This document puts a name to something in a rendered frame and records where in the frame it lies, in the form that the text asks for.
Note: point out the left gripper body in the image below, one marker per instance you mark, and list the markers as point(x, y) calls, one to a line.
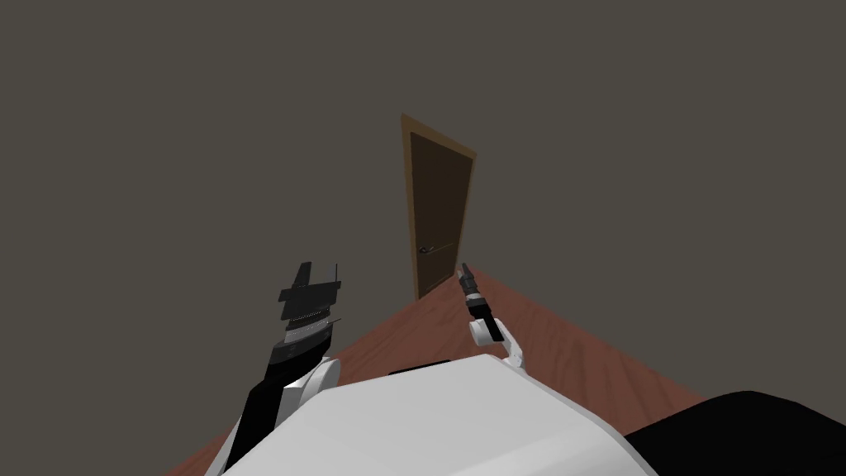
point(309, 301)

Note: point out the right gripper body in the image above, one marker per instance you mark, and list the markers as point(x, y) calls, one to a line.
point(468, 284)

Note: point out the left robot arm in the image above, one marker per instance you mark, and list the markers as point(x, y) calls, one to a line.
point(299, 354)

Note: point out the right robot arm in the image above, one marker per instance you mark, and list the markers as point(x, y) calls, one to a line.
point(488, 330)

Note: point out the dark brown door leaf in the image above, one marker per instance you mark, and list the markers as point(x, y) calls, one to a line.
point(439, 211)

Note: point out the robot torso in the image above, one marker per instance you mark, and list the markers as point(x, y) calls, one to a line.
point(436, 423)

